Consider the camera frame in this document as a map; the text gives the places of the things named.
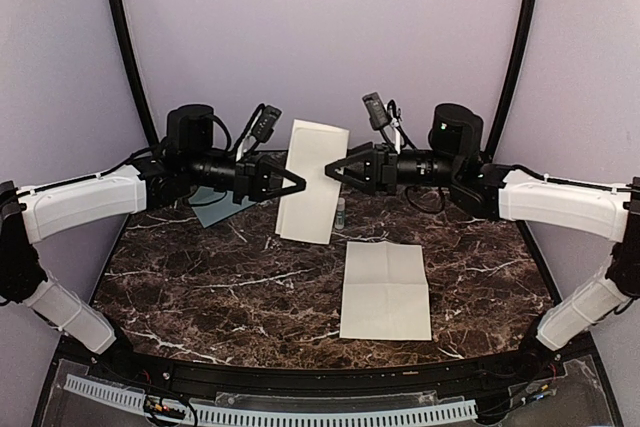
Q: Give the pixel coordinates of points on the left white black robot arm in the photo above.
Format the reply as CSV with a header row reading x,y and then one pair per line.
x,y
150,178

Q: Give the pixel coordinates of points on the white green glue stick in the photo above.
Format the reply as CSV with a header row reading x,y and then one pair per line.
x,y
340,214

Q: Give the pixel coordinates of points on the black front rail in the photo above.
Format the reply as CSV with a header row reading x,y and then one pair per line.
x,y
482,376

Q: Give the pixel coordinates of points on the wrist black camera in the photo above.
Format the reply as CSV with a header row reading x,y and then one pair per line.
x,y
378,114
263,127

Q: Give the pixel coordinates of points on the grey creased paper sheet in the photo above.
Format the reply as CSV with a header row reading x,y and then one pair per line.
x,y
385,293

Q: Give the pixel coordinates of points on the white slotted cable duct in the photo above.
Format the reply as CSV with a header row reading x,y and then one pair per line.
x,y
238,411

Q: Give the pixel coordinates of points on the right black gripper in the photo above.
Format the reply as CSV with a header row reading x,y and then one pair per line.
x,y
380,168

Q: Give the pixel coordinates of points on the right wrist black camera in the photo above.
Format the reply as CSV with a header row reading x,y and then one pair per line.
x,y
378,114

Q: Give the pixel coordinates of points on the beige ornate letter paper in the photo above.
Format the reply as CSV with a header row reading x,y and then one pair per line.
x,y
308,216

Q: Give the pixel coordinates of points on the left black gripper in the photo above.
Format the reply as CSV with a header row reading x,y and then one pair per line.
x,y
253,179

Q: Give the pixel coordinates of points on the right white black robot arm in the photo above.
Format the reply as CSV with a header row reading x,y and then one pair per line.
x,y
485,190

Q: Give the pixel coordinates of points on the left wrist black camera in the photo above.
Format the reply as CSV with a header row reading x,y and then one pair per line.
x,y
263,127

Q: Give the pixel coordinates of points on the teal paper envelope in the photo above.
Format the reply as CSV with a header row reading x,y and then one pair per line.
x,y
211,207

